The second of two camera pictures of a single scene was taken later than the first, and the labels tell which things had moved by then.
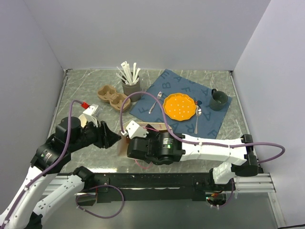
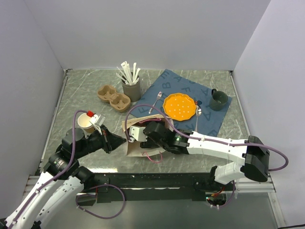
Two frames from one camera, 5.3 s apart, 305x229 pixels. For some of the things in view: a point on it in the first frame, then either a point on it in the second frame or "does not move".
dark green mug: (218, 100) does not move
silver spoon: (198, 112) does not move
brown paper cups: (83, 119) does not move
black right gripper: (151, 134) to (149, 143)
